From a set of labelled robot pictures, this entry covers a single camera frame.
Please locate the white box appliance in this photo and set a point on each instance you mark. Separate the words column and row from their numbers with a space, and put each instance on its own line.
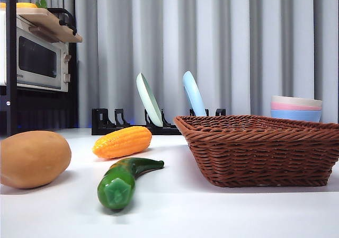
column 2, row 49

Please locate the grey curtain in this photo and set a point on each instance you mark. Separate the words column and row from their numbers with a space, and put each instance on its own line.
column 238, row 36

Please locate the black dish rack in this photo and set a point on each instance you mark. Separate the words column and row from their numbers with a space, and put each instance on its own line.
column 106, row 129

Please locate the wooden cutting board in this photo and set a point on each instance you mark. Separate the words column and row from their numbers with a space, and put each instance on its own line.
column 53, row 23

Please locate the orange toy corn cob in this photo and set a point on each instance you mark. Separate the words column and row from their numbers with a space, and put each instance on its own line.
column 121, row 142

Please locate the cream toaster oven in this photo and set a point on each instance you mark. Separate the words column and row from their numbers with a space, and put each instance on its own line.
column 39, row 60

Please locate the pale blue plate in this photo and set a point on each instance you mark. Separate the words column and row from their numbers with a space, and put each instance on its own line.
column 193, row 95

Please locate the green toy cucumber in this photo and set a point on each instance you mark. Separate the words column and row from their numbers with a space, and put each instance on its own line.
column 119, row 179

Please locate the green leaf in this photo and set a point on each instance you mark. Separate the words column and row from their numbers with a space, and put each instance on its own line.
column 42, row 3

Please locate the brown toy potato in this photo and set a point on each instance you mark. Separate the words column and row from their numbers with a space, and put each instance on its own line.
column 31, row 158

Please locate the pale green plate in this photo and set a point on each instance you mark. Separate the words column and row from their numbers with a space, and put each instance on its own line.
column 148, row 100

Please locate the pink bowl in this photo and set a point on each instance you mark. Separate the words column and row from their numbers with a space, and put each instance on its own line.
column 283, row 106

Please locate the yellow orange fruit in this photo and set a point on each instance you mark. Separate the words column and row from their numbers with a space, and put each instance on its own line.
column 26, row 5

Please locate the brown wicker basket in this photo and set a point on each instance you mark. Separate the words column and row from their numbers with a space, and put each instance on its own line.
column 251, row 155

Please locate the black metal shelf frame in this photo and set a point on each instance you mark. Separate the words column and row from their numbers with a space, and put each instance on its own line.
column 12, row 49

